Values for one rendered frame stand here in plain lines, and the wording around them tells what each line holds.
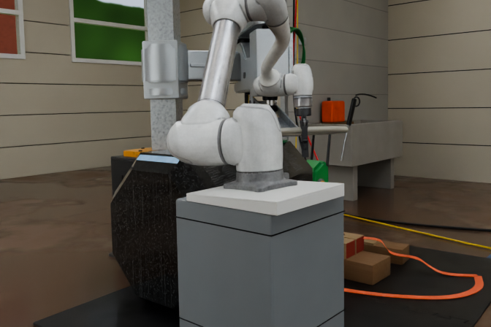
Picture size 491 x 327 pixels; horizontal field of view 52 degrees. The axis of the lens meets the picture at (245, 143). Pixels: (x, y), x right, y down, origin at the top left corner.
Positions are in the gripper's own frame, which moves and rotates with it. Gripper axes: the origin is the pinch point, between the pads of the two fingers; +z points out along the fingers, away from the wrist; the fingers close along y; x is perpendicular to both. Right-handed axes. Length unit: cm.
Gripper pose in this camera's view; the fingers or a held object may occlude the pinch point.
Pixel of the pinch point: (305, 149)
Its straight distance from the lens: 242.5
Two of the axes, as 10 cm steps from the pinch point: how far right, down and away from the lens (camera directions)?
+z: 0.4, 10.0, 0.2
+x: -10.0, 0.4, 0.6
